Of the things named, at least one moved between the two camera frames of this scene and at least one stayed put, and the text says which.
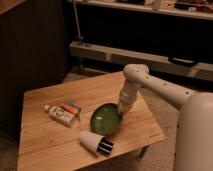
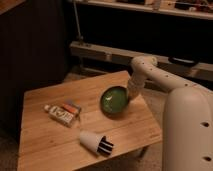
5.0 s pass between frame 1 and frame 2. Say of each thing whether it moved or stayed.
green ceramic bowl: moved
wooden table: stayed
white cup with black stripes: stayed
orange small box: stayed
